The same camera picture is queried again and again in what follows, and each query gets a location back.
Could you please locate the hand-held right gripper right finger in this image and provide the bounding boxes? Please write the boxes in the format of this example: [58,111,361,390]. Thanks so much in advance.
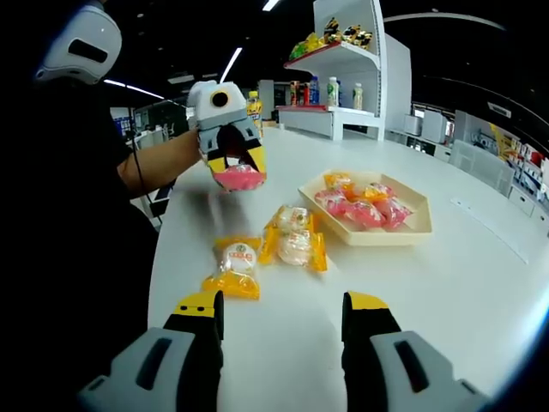
[341,290,490,412]

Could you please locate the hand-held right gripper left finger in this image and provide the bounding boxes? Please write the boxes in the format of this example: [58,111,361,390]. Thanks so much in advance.
[76,289,226,412]

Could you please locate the yellow marshmallow packet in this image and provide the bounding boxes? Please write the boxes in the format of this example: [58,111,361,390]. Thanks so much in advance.
[259,229,329,274]
[349,184,378,203]
[201,234,263,300]
[268,204,318,235]
[323,171,357,192]

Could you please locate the beige hexagonal bowl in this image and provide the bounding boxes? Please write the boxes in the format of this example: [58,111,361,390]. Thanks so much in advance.
[297,170,434,248]

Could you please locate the person's left hand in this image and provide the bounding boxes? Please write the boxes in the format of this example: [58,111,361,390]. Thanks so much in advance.
[217,123,253,165]

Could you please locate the orange drink bottle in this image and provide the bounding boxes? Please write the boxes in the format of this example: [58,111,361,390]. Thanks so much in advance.
[245,89,265,138]

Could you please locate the white table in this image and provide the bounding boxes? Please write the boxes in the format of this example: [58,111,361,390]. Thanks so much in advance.
[148,124,549,412]

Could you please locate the green white bottle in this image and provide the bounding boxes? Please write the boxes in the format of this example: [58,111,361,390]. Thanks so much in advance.
[326,76,342,108]

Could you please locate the black yellow snack bag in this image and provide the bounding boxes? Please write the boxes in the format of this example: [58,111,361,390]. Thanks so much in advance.
[322,16,344,44]
[341,24,373,46]

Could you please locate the person's black-clothed torso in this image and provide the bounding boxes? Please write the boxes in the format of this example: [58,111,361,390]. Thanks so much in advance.
[0,76,172,412]

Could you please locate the white display shelf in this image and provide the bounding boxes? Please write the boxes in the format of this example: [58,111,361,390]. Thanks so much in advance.
[276,0,413,142]

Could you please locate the white chest-worn device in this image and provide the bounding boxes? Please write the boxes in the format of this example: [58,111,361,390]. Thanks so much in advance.
[33,2,124,86]

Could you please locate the white box appliance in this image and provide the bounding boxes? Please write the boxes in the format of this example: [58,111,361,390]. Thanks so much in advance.
[422,110,449,142]
[403,113,425,138]

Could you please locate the white low cabinet row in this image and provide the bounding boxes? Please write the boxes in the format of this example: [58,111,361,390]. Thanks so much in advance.
[508,184,549,224]

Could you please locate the translucent white panel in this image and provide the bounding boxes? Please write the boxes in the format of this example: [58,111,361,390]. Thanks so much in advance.
[449,139,516,197]

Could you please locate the yellow display figure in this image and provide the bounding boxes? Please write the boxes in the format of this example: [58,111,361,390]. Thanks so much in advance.
[488,122,516,162]

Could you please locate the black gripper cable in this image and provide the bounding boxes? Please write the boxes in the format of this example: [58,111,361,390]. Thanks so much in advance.
[131,143,166,227]

